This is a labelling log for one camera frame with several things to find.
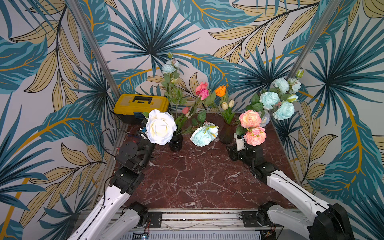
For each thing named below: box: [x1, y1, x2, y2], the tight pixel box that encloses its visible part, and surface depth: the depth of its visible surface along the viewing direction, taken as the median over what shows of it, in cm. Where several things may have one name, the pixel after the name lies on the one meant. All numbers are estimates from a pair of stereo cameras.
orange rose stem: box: [214, 85, 227, 104], surface depth 83 cm
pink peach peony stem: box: [239, 110, 267, 147], surface depth 56 cm
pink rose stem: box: [183, 82, 210, 121], surface depth 73 cm
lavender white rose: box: [260, 112, 271, 127], surface depth 67 cm
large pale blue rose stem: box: [146, 109, 177, 146], surface depth 39 cm
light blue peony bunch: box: [259, 69, 304, 120], surface depth 60 cm
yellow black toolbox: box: [113, 93, 170, 124], surface depth 103 cm
